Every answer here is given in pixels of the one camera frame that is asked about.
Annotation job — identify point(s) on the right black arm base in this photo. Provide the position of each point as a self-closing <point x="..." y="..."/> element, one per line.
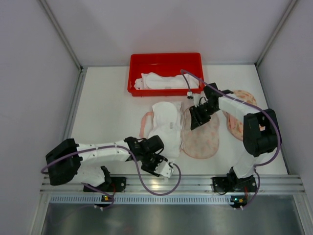
<point x="223" y="185"/>

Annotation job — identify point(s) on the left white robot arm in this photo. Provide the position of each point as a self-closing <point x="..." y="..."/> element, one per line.
<point x="72" y="162"/>

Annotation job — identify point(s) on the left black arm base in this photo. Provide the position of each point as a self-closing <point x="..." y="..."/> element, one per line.
<point x="117" y="184"/>

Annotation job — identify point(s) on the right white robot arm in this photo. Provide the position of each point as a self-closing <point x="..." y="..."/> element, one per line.
<point x="261" y="135"/>

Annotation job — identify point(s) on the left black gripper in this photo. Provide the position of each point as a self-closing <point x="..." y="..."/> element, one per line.
<point x="151" y="164"/>

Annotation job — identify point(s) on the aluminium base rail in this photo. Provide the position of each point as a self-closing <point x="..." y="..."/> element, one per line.
<point x="185" y="190"/>

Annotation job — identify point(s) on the red plastic bin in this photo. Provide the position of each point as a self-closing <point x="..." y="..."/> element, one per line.
<point x="164" y="64"/>

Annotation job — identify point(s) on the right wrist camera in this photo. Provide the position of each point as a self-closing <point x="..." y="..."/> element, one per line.
<point x="195" y="98"/>

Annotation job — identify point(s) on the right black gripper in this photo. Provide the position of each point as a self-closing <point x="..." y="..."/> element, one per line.
<point x="200" y="112"/>

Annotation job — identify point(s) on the pink floral laundry bag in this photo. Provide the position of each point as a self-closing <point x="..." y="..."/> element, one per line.
<point x="235" y="119"/>
<point x="200" y="143"/>

